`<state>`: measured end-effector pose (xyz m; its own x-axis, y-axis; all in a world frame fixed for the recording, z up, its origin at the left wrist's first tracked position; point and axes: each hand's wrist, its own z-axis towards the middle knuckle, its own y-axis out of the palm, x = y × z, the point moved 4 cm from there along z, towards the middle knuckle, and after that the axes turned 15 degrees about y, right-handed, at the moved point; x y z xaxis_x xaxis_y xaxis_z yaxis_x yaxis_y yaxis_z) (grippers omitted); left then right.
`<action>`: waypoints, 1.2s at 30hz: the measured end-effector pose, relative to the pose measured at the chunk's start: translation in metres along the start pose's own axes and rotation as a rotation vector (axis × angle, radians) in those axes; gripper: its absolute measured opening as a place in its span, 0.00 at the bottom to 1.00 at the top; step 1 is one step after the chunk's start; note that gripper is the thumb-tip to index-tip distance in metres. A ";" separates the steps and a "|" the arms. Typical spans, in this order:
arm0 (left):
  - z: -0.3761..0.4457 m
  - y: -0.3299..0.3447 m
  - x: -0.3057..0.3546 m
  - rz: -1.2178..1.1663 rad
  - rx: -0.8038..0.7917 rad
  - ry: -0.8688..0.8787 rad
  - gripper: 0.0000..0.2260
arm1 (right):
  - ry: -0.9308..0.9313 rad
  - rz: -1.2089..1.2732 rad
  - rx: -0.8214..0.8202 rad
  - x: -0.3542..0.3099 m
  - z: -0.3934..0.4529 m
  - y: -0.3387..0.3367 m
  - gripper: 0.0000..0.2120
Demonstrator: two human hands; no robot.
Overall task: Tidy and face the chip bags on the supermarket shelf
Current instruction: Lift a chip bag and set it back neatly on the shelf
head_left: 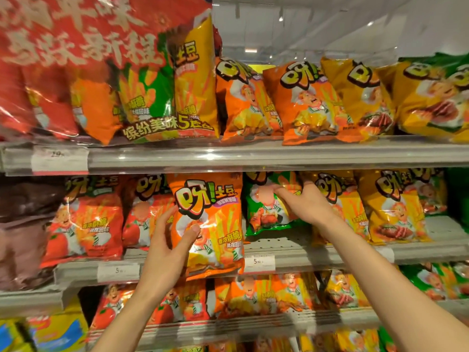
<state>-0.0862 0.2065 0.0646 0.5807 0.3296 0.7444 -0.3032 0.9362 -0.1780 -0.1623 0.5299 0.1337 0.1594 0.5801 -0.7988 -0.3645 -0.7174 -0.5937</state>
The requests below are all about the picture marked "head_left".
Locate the large red multipack bag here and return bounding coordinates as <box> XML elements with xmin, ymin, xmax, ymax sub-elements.
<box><xmin>0</xmin><ymin>0</ymin><xmax>221</xmax><ymax>145</ymax></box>

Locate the person's left hand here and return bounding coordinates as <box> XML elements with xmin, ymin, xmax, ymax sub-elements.
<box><xmin>137</xmin><ymin>205</ymin><xmax>201</xmax><ymax>300</ymax></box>

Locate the brown snack bags group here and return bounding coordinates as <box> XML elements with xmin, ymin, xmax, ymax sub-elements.
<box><xmin>0</xmin><ymin>176</ymin><xmax>67</xmax><ymax>292</ymax></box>

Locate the metal store shelving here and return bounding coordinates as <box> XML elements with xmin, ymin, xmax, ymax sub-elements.
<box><xmin>0</xmin><ymin>135</ymin><xmax>469</xmax><ymax>352</ymax></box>

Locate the person's right hand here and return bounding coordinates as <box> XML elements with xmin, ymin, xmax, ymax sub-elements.
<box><xmin>274</xmin><ymin>181</ymin><xmax>341</xmax><ymax>231</ymax></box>

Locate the person's right forearm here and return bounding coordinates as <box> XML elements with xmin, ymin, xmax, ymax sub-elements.
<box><xmin>317</xmin><ymin>216</ymin><xmax>469</xmax><ymax>352</ymax></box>

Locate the white price tag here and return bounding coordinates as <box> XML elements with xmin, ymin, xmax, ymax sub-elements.
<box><xmin>31</xmin><ymin>145</ymin><xmax>90</xmax><ymax>176</ymax></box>
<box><xmin>243</xmin><ymin>254</ymin><xmax>276</xmax><ymax>274</ymax></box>
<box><xmin>97</xmin><ymin>262</ymin><xmax>141</xmax><ymax>284</ymax></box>
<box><xmin>375</xmin><ymin>245</ymin><xmax>396</xmax><ymax>264</ymax></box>

